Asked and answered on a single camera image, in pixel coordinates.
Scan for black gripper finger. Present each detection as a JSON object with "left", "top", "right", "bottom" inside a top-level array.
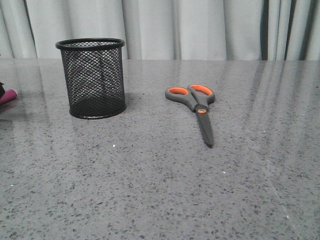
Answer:
[{"left": 0, "top": 82, "right": 5, "bottom": 99}]

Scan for magenta marker pen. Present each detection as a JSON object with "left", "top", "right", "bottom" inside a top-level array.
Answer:
[{"left": 0, "top": 89, "right": 18, "bottom": 105}]

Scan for grey orange scissors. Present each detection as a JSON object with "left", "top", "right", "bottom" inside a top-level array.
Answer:
[{"left": 165, "top": 84, "right": 215, "bottom": 148}]

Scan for black mesh pen cup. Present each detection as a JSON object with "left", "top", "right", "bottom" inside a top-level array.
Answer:
[{"left": 55, "top": 38, "right": 127, "bottom": 119}]

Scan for white pleated curtain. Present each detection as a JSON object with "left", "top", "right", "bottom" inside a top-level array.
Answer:
[{"left": 0, "top": 0, "right": 320, "bottom": 61}]

